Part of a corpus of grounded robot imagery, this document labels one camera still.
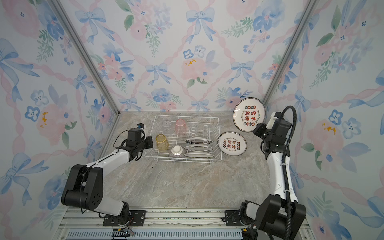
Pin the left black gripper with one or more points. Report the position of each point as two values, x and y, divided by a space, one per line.
149 139

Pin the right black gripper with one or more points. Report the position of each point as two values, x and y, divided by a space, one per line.
259 128

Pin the plate with red characters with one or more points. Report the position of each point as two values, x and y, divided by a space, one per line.
232 144
248 113

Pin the white wire dish rack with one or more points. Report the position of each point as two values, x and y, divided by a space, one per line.
201 127

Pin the green rimmed white plate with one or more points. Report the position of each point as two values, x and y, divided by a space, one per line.
196 140

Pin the white plate with clover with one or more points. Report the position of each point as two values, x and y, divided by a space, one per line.
198 147

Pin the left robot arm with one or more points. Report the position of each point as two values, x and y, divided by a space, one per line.
84 188

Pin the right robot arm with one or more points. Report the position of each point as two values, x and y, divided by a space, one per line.
280 214

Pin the yellow glass cup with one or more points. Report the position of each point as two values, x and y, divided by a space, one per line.
162 143

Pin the clear glass cup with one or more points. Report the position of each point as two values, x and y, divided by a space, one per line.
167 124

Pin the pink glass cup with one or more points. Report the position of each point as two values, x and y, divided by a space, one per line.
180 126

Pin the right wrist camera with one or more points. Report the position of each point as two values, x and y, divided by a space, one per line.
272 120

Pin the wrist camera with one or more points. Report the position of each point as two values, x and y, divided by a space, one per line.
141 126
272 120

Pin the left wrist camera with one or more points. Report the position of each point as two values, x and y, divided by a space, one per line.
141 126

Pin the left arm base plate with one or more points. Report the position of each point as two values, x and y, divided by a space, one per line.
132 218

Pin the aluminium rail frame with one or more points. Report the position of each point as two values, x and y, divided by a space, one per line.
158 224

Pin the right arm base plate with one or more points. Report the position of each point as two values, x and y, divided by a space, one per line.
236 218

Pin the right aluminium corner post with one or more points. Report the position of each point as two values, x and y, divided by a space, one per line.
291 47

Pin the aluminium corner post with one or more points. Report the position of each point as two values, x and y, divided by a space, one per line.
64 19
291 47

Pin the left aluminium corner post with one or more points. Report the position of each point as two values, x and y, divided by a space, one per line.
64 19

